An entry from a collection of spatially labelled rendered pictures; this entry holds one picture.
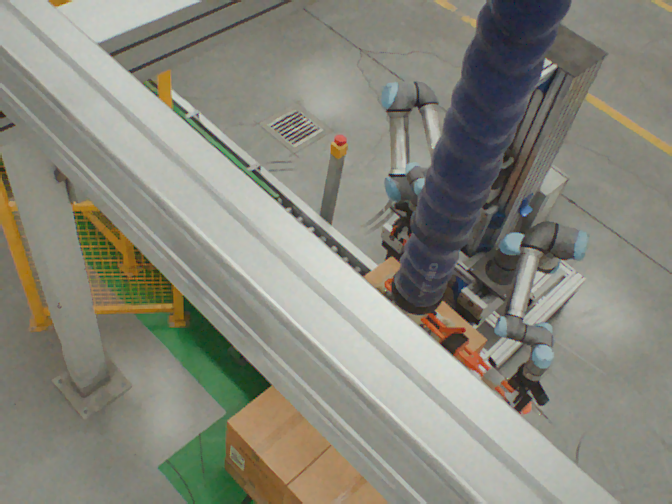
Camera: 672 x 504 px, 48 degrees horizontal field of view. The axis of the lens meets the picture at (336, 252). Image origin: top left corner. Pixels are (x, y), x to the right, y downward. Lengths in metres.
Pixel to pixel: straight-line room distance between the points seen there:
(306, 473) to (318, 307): 2.83
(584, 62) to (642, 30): 4.49
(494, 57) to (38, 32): 1.57
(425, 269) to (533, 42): 1.07
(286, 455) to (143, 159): 2.82
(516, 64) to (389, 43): 4.24
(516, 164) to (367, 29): 3.39
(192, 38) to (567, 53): 2.13
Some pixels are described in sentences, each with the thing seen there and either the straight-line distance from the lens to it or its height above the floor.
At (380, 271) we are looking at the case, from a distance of 3.51.
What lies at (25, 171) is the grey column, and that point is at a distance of 2.84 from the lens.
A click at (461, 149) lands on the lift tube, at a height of 2.09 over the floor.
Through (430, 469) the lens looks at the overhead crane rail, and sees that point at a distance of 0.57.
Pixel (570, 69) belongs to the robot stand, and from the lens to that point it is 3.05.
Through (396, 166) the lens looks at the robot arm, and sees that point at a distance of 3.47.
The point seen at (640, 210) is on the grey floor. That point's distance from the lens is 5.77.
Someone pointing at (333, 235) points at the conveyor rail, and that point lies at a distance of 4.06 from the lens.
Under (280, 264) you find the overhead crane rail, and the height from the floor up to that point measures 3.21.
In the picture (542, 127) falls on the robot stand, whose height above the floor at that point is 1.74.
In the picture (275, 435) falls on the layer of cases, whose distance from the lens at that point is 3.47.
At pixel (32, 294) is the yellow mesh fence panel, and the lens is 4.22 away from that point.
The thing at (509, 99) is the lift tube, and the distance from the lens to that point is 2.31.
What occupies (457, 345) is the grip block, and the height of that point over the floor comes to 1.09.
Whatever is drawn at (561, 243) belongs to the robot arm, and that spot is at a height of 1.60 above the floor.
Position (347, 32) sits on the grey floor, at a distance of 6.45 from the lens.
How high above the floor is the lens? 3.70
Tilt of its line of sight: 51 degrees down
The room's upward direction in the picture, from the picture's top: 12 degrees clockwise
